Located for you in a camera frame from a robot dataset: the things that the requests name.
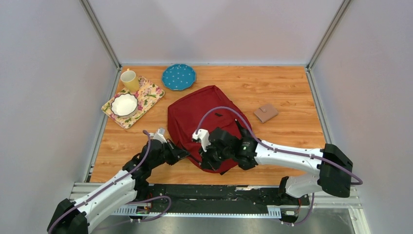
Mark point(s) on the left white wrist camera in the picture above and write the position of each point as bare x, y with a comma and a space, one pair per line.
159, 135

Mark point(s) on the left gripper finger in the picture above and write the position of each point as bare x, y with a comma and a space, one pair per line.
179, 154
172, 147

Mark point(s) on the red backpack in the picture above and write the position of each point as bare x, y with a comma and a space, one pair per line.
185, 114

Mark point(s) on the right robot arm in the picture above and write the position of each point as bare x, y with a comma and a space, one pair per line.
328, 169

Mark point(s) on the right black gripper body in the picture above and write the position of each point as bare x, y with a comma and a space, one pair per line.
222, 155

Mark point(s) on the yellow mug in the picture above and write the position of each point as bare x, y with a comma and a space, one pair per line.
130, 80

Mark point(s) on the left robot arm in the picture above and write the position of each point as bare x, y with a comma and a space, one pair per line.
84, 214

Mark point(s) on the floral rectangular tray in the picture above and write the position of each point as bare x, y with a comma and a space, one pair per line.
147, 96

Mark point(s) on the white scalloped bowl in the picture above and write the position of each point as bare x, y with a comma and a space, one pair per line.
124, 105

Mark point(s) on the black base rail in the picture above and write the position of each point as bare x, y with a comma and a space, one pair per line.
219, 200

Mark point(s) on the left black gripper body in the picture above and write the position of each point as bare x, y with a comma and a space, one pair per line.
166, 155

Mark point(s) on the brown leather wallet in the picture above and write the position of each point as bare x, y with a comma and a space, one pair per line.
266, 112

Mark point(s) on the blue polka dot plate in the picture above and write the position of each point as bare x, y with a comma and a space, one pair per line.
178, 77

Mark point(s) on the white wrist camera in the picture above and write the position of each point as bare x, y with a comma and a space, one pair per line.
159, 135
202, 136

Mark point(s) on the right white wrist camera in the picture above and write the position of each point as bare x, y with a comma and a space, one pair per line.
202, 136

